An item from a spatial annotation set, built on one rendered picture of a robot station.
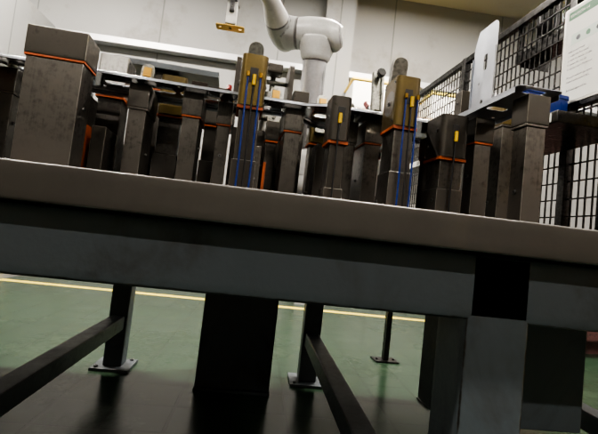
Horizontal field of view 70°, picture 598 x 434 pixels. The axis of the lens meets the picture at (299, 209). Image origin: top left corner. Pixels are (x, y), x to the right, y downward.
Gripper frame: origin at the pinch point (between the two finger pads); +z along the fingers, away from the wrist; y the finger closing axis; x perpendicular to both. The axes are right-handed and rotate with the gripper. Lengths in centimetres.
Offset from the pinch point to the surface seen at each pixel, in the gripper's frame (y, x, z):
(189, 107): 18.4, -5.7, 34.7
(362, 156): 14, 41, 41
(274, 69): -4.8, 14.6, 12.9
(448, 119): 33, 56, 33
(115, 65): 2.2, -30.4, 21.3
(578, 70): 12, 104, 6
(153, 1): -309, -112, -157
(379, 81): -7, 49, 11
